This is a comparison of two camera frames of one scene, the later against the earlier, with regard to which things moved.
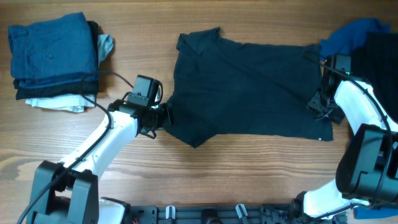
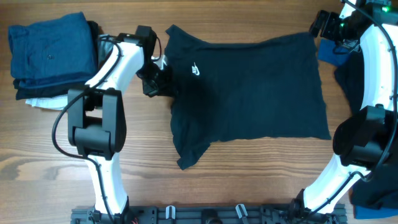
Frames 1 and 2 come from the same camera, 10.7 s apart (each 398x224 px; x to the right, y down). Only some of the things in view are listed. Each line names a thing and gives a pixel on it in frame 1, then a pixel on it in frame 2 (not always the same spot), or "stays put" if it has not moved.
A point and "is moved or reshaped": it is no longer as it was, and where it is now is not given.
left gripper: [165, 121] to [165, 88]
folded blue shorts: [53, 53] stays put
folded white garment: [74, 102] stays put
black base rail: [271, 213] stays put
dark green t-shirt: [229, 88] is moved or reshaped
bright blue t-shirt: [342, 43] stays put
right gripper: [313, 104] to [326, 32]
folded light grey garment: [105, 43] stays put
